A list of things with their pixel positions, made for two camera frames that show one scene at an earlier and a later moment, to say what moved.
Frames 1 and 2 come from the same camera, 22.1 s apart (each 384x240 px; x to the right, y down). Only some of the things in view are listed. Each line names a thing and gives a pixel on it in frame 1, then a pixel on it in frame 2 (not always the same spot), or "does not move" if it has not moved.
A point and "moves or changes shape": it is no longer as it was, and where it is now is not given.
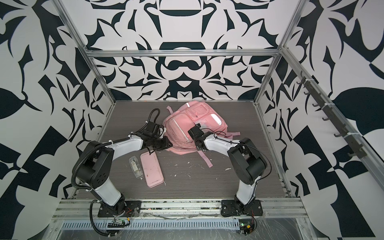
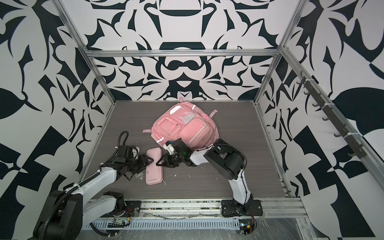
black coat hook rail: [358, 151] does not move
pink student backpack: [177, 124] moves or changes shape
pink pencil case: [152, 169] does not move
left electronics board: [118, 223] does not move
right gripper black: [196, 144] → [166, 162]
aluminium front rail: [180, 209] does not move
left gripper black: [167, 145] → [143, 161]
